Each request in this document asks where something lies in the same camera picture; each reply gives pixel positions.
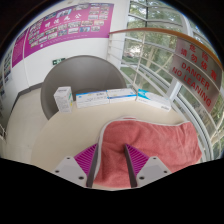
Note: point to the red-lettered warning sign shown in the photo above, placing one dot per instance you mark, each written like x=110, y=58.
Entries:
x=196, y=73

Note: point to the white railing with orange handrail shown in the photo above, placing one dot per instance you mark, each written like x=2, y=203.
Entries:
x=146, y=71

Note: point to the flat white blue box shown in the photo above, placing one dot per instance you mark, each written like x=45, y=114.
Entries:
x=121, y=95
x=92, y=99

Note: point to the white photo wall panel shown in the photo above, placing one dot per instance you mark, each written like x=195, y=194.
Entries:
x=7, y=66

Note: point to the green exit sign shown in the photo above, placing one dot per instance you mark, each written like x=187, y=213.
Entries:
x=59, y=61

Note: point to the flat white teal box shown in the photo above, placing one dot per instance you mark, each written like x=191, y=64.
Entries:
x=153, y=99

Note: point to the large magenta wall poster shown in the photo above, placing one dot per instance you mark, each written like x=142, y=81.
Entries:
x=70, y=25

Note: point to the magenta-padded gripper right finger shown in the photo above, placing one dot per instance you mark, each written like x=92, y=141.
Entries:
x=140, y=159

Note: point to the narrow magenta wall poster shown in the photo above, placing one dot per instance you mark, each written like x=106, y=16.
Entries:
x=19, y=48

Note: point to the upright white carton box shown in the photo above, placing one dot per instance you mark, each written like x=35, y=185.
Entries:
x=63, y=99

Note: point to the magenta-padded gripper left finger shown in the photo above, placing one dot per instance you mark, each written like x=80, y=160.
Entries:
x=85, y=160

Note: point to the pink towel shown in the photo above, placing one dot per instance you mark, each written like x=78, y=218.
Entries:
x=156, y=143

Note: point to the grey round-backed chair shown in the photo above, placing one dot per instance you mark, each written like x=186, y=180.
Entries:
x=83, y=75

